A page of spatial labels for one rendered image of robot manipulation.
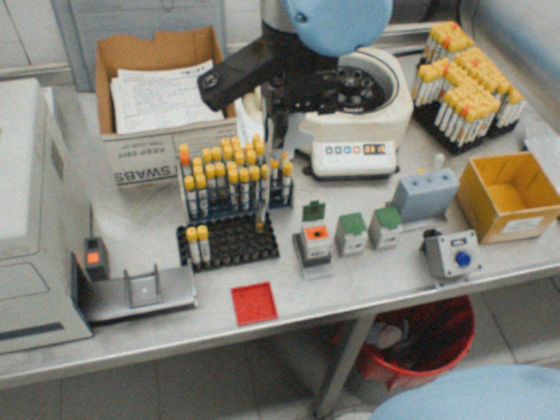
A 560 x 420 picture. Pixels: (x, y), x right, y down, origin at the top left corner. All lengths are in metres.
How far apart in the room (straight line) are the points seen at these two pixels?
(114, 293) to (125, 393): 0.94
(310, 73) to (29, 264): 0.40
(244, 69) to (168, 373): 1.32
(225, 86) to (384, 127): 0.49
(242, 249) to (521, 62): 0.63
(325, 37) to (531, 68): 0.14
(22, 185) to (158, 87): 0.52
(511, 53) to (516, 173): 0.74
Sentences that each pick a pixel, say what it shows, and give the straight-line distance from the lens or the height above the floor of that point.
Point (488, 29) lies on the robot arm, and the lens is 0.39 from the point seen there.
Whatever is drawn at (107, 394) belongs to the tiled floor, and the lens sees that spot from 1.77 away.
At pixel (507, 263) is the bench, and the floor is 0.88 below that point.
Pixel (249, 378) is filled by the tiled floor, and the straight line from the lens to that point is 1.73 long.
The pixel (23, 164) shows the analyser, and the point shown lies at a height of 1.17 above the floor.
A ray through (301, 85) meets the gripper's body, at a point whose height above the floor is 1.28.
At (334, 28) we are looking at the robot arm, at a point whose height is 1.43.
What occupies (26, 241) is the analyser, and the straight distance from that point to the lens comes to 0.63.
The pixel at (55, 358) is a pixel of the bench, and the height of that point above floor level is 0.87.
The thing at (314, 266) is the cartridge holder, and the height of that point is 0.89.
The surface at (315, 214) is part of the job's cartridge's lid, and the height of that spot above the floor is 0.97.
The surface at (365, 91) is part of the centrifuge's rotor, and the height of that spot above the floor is 0.98.
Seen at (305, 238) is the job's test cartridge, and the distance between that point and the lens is 0.84.
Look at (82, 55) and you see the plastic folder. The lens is 1.20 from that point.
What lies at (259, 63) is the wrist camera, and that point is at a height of 1.30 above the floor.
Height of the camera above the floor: 1.64
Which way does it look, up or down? 54 degrees down
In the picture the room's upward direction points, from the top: 4 degrees clockwise
